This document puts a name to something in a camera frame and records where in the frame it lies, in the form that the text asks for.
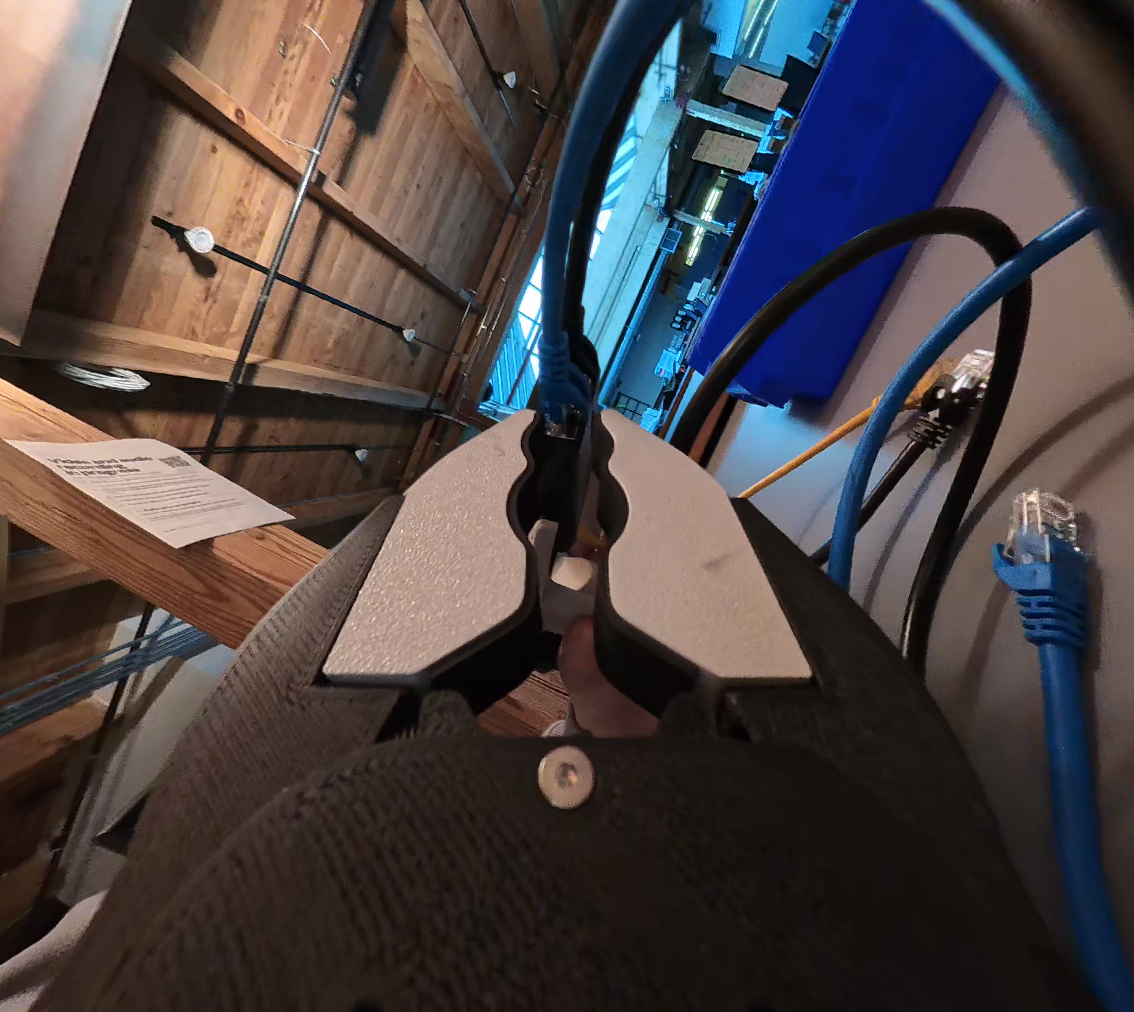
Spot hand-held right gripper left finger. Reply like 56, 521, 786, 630
321, 410, 543, 687

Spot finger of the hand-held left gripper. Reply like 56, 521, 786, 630
530, 520, 597, 634

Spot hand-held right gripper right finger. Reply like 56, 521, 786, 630
589, 410, 816, 693

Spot yellow ethernet cable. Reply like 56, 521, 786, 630
580, 361, 958, 554

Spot blue ethernet cable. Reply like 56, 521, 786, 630
539, 0, 1134, 1012

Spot blue plastic bin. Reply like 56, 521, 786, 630
686, 0, 1002, 406

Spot black ethernet cable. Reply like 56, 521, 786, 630
562, 0, 1134, 668

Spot grey desk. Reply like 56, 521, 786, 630
709, 82, 1134, 1012

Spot person's left hand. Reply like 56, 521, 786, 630
556, 618, 664, 740

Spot white paper notice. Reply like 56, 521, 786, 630
4, 438, 295, 550

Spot wooden post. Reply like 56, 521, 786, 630
0, 378, 577, 743

